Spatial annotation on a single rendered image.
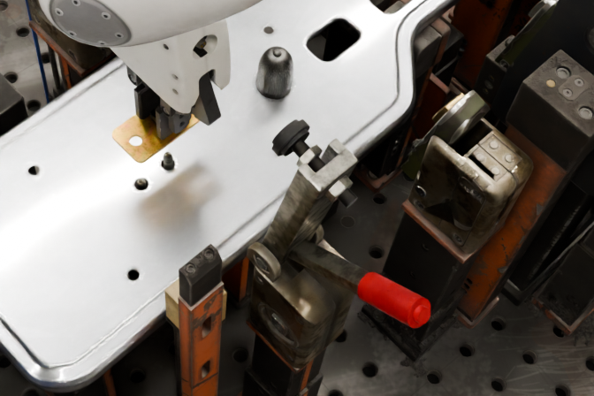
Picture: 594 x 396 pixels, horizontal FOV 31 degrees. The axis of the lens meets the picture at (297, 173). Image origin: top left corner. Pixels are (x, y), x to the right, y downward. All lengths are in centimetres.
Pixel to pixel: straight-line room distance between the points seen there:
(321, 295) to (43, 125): 30
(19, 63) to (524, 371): 70
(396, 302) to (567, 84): 25
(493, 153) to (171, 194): 27
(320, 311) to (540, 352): 46
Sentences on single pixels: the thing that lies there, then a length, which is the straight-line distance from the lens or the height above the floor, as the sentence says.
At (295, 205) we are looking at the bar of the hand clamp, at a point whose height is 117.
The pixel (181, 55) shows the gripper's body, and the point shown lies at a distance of 72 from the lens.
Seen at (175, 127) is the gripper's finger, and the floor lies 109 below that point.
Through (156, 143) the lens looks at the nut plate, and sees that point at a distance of 85.
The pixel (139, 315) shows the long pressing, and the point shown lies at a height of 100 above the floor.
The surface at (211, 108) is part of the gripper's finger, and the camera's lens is 77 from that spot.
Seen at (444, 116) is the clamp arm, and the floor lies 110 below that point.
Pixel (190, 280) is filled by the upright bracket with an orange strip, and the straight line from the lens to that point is 67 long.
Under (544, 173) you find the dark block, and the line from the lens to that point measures 93.
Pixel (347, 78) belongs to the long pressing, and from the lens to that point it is 98.
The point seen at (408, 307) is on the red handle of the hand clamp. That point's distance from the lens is 72.
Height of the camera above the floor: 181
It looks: 60 degrees down
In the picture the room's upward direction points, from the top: 10 degrees clockwise
